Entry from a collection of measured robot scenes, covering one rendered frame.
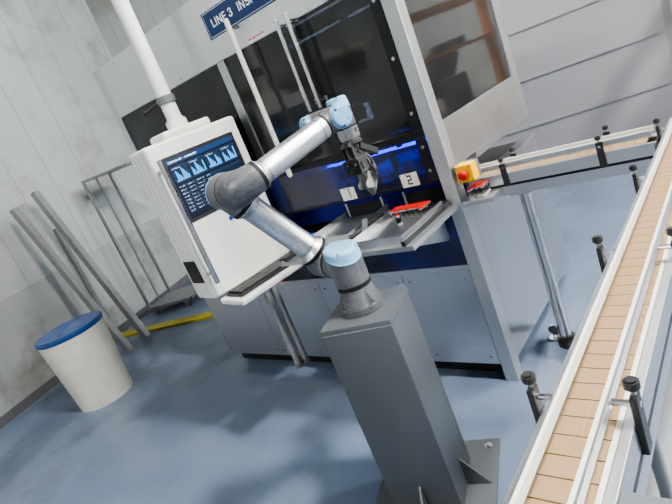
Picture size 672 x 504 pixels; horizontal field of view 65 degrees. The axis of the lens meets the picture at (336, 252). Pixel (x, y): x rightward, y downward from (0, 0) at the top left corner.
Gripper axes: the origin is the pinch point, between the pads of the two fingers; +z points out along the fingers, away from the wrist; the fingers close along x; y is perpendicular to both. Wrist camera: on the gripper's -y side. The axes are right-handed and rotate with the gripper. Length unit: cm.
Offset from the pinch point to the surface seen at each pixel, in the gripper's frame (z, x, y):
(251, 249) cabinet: 17, -89, -8
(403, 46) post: -43, 10, -36
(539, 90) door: 33, -58, -384
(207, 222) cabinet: -5, -91, 8
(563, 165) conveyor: 18, 51, -46
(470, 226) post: 33, 13, -37
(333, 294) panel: 60, -76, -36
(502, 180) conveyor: 19, 27, -46
